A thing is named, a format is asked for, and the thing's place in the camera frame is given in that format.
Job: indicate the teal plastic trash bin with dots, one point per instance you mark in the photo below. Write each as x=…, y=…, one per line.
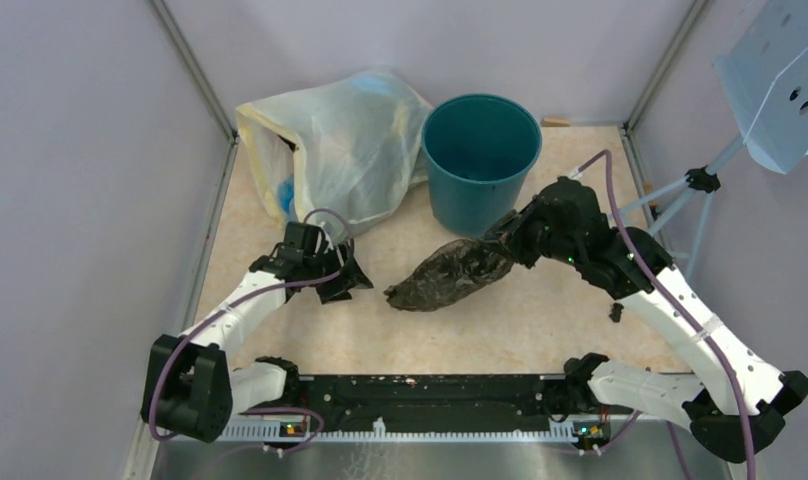
x=479, y=150

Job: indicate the perforated light blue metal panel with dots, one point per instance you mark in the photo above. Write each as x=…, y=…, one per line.
x=765, y=80

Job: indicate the small black plastic part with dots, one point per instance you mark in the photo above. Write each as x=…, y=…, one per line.
x=615, y=313

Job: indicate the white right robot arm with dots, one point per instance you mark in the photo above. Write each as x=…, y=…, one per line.
x=731, y=401

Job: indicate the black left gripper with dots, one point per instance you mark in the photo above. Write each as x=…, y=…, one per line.
x=351, y=275

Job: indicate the white translucent trash bag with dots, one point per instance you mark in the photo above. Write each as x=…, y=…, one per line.
x=345, y=153

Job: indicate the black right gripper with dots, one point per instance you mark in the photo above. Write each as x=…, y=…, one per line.
x=510, y=235

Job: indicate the black plastic trash bag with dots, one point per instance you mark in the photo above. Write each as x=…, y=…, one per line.
x=450, y=274

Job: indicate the white slotted cable duct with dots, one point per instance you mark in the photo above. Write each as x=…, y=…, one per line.
x=276, y=431

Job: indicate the small wooden block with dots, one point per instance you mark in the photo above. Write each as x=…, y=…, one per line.
x=555, y=122

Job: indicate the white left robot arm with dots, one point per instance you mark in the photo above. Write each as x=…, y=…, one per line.
x=190, y=389

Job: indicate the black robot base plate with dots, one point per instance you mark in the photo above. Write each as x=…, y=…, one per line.
x=452, y=404

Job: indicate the light blue tripod stand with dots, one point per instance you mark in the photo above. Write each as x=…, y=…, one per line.
x=664, y=203

